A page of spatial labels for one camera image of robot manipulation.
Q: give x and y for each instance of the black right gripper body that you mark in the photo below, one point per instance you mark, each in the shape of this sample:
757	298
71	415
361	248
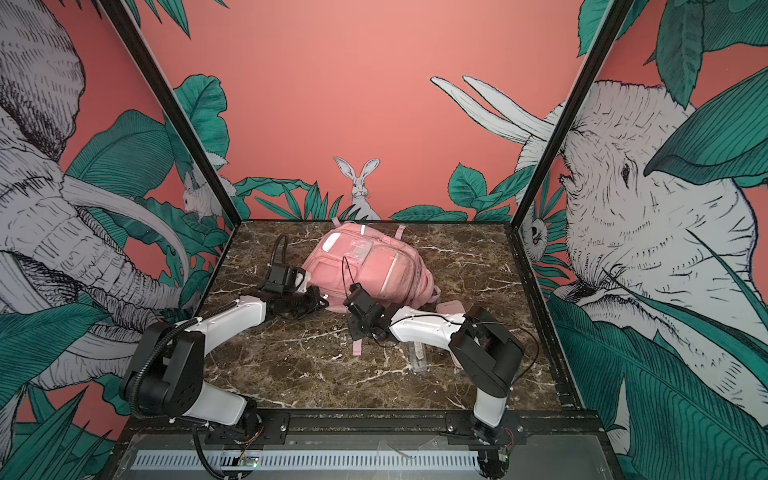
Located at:
361	330

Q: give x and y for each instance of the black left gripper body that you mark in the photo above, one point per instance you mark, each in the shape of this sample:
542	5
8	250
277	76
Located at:
301	303

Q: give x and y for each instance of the pink student backpack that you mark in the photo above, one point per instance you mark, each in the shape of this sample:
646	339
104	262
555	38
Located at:
389	269

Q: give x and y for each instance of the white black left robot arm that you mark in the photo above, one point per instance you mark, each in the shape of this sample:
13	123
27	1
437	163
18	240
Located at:
165	377

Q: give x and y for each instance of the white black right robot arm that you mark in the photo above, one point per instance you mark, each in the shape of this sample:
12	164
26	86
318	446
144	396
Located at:
488	353

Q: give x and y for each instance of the clear plastic small case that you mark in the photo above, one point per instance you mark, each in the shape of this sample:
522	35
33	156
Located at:
418	357

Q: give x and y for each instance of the pink pencil case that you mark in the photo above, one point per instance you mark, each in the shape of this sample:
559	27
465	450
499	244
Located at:
452	313

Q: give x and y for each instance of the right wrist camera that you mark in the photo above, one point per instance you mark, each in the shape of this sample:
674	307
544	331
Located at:
359	297

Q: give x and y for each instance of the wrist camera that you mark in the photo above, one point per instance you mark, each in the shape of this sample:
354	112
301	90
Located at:
282	279
359	297

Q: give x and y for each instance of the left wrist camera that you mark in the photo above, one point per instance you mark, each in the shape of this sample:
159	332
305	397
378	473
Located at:
282	279

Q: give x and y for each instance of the white perforated cable tray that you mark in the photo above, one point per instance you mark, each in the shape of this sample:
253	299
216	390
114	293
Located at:
304	460

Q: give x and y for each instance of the black front mounting rail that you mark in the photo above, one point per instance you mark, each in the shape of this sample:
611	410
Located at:
279	427

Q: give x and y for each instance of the black left corner frame post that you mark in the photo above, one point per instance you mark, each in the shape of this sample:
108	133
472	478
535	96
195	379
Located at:
128	31

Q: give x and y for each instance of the black corner frame post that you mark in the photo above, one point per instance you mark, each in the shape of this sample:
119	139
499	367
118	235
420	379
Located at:
610	26
128	31

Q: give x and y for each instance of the black right corner frame post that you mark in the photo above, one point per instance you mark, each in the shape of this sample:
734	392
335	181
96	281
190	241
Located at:
610	26

